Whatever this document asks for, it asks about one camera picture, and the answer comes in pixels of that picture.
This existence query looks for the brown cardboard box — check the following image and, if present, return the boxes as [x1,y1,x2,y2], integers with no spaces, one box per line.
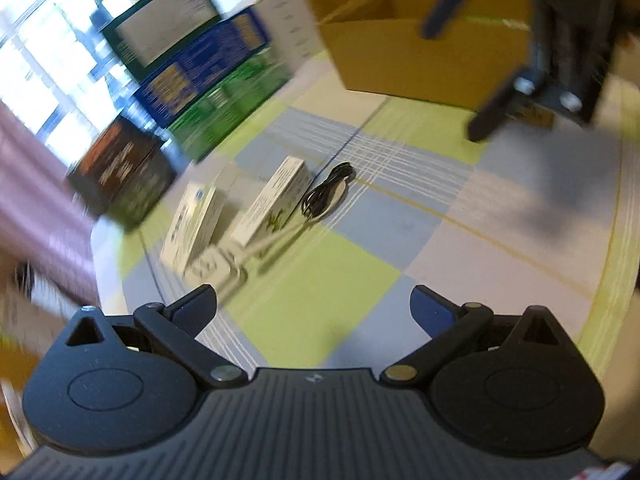
[319,0,532,110]

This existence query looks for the white power adapter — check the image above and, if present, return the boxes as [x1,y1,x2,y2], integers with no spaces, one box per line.
[183,245,246,304]

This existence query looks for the blue carton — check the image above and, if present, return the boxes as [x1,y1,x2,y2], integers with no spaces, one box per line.
[134,8,270,128]

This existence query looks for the black audio cable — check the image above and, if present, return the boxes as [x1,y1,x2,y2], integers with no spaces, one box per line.
[300,160,357,220]

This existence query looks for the dark green carton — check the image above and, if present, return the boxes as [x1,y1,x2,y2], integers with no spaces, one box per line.
[101,0,221,82]

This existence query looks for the speckled white spoon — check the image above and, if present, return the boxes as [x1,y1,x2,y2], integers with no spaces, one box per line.
[224,179,348,268]

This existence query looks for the checked pastel tablecloth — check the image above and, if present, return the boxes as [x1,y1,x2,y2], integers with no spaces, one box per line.
[93,54,639,374]

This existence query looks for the green shrink-wrapped cartons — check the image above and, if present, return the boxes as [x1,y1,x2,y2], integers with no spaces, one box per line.
[168,47,291,162]

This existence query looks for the white green tablet box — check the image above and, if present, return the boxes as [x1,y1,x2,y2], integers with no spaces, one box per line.
[160,182,227,274]

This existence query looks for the white carton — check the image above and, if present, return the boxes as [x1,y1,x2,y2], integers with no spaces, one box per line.
[250,0,323,73]

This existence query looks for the pink curtain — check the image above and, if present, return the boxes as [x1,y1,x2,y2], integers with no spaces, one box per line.
[1,105,100,306]

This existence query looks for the black food container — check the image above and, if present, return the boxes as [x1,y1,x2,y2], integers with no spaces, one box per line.
[66,115,177,231]

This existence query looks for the long white medicine box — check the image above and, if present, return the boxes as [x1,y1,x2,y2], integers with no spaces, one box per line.
[230,156,311,248]

